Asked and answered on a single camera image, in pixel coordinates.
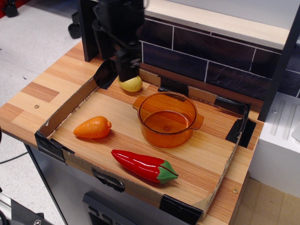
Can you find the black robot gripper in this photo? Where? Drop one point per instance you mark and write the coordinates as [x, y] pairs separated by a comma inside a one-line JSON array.
[[115, 27]]

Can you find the orange toy carrot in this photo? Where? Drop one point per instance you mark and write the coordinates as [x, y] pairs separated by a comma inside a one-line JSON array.
[[94, 128]]

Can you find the orange transparent plastic pot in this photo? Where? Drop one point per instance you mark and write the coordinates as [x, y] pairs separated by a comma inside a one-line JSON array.
[[167, 119]]

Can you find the cardboard fence with black tape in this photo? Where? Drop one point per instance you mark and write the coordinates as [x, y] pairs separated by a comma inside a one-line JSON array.
[[212, 165]]

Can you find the yellow toy potato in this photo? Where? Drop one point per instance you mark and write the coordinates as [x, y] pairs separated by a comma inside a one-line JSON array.
[[131, 85]]

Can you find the black office chair caster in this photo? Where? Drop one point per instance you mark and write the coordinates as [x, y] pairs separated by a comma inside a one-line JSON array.
[[74, 28]]

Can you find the red toy chili pepper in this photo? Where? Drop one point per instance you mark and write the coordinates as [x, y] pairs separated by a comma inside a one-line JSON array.
[[151, 168]]

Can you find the black control panel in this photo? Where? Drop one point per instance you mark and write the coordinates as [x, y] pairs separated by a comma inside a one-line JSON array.
[[104, 212]]

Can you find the white side cabinet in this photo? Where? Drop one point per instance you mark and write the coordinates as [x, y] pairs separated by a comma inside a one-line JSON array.
[[276, 159]]

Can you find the black machine part with screw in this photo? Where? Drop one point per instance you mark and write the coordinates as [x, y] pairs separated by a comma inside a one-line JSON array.
[[13, 213]]

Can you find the dark left shelf post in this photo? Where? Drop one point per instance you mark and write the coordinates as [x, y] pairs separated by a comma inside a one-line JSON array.
[[86, 18]]

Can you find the dark shelf post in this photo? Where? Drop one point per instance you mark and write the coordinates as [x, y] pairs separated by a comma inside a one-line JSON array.
[[86, 18], [281, 67]]

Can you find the dark right shelf post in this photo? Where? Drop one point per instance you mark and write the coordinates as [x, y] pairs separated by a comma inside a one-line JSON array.
[[281, 67]]

